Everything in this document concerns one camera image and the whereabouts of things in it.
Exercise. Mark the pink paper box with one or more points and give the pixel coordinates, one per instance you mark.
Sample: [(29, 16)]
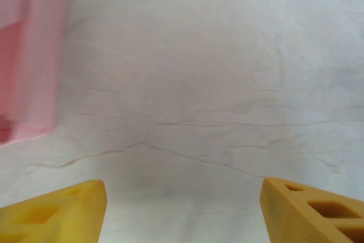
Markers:
[(31, 55)]

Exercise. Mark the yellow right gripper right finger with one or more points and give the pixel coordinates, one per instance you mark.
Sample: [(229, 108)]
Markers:
[(284, 214)]

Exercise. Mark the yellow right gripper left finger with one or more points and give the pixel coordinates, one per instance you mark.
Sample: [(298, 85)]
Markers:
[(76, 214)]

